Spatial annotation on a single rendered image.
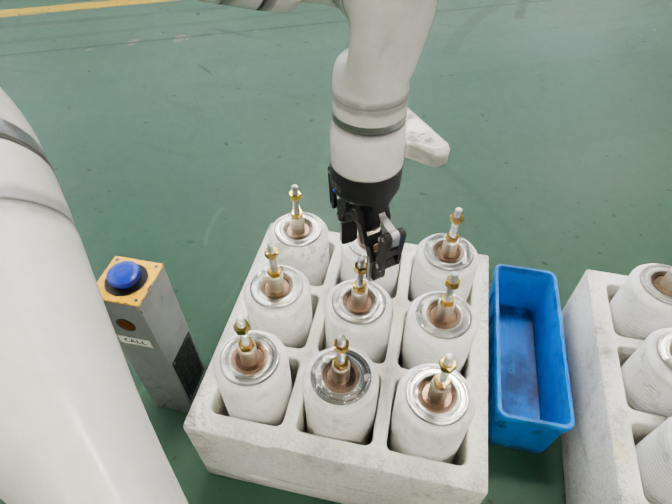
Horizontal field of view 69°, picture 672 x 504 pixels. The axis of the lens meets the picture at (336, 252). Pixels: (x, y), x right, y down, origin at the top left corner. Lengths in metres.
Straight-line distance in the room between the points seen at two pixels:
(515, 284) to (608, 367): 0.26
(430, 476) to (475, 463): 0.06
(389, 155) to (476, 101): 1.17
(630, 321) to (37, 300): 0.78
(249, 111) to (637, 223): 1.08
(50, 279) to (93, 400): 0.04
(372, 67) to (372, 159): 0.09
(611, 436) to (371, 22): 0.59
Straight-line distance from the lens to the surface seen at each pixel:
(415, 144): 0.50
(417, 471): 0.66
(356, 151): 0.46
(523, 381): 0.96
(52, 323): 0.18
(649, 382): 0.77
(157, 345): 0.72
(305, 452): 0.66
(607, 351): 0.82
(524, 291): 1.00
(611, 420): 0.76
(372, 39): 0.39
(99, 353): 0.19
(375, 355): 0.72
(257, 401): 0.64
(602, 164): 1.49
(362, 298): 0.66
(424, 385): 0.62
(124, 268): 0.67
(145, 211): 1.26
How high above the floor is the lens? 0.80
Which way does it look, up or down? 48 degrees down
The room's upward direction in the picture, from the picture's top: straight up
